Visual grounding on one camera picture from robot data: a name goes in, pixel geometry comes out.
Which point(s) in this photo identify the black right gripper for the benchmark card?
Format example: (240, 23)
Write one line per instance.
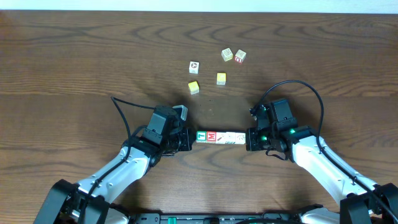
(251, 144)

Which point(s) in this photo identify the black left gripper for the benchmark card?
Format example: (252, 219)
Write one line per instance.
(186, 140)

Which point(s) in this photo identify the white block airplane picture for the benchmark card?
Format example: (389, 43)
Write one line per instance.
(240, 138)

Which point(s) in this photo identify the green letter L block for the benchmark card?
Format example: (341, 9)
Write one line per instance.
(201, 136)

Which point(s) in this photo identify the white block green N side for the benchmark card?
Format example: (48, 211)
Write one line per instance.
(230, 137)

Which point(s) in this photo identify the red letter M block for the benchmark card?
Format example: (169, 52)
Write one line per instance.
(211, 137)

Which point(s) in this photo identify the white block cane picture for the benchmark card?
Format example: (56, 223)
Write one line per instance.
(221, 137)

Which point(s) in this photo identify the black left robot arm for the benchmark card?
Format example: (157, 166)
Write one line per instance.
(91, 200)

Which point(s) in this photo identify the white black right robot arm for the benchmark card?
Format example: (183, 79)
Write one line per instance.
(360, 199)

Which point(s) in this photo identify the yellow letter W block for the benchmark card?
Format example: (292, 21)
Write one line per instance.
(194, 87)

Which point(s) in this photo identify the yellow letter G block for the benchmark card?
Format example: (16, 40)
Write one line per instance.
(221, 78)

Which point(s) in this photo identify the white block soccer ball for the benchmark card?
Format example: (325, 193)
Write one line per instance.
(194, 67)

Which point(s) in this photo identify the wooden block red letter side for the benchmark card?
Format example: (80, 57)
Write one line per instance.
(239, 56)

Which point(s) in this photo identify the wooden block yellow trim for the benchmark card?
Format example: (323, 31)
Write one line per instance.
(227, 54)

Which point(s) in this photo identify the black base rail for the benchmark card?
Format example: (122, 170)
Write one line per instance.
(217, 218)

